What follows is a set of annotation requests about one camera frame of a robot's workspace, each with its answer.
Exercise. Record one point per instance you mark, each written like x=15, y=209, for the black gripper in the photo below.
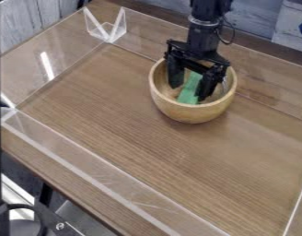
x=183, y=57

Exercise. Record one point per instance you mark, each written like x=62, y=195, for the green rectangular block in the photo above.
x=188, y=96

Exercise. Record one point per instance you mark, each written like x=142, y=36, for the brown wooden bowl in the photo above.
x=190, y=113

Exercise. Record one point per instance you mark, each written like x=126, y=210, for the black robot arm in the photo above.
x=206, y=27

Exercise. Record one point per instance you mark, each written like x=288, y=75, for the clear acrylic table barrier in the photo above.
x=151, y=176

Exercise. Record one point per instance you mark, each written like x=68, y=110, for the white box with blue mark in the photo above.
x=288, y=32

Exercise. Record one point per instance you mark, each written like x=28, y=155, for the black table leg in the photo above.
x=46, y=195

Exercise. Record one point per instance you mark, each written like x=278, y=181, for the clear acrylic corner bracket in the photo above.
x=107, y=32

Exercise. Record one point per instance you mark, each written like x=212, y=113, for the grey metal base plate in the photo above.
x=83, y=222

